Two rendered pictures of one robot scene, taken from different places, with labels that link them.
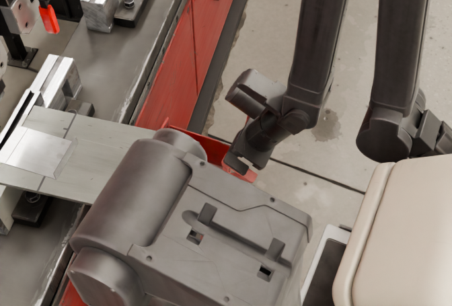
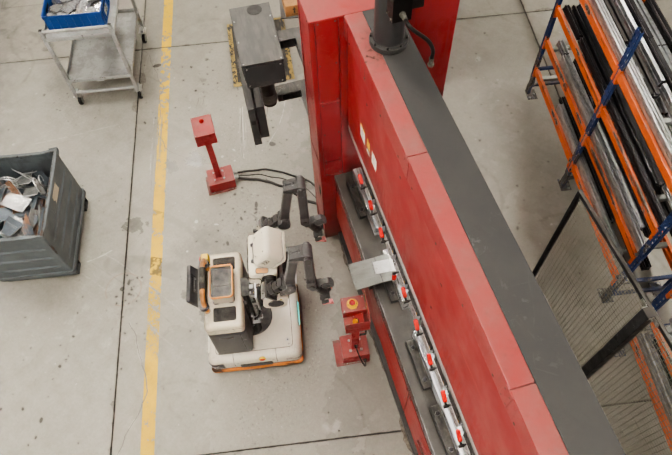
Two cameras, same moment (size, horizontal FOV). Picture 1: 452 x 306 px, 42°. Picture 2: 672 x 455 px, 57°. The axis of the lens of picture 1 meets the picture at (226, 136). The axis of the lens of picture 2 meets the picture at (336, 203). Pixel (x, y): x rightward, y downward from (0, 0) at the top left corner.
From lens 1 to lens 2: 333 cm
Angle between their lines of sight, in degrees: 64
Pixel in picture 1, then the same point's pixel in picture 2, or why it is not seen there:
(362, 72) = not seen: outside the picture
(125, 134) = (364, 283)
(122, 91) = (388, 315)
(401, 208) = (277, 244)
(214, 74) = not seen: outside the picture
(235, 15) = not seen: outside the picture
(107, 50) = (407, 328)
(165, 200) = (297, 183)
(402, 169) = (280, 253)
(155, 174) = (299, 184)
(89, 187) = (362, 265)
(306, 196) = (334, 423)
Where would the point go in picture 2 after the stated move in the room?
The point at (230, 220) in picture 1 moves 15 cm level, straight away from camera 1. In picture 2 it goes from (290, 185) to (302, 205)
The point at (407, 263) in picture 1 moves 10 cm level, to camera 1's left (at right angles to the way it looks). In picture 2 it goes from (273, 232) to (288, 224)
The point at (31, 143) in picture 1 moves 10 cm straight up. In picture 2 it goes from (386, 267) to (387, 260)
